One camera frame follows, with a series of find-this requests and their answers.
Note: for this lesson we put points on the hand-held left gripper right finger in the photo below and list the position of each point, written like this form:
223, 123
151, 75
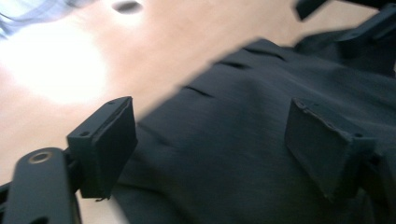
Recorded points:
327, 152

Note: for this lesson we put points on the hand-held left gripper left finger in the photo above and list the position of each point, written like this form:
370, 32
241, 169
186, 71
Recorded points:
106, 146

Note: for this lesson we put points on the dark pleated skirt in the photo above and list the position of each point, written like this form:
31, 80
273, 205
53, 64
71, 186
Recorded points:
233, 140

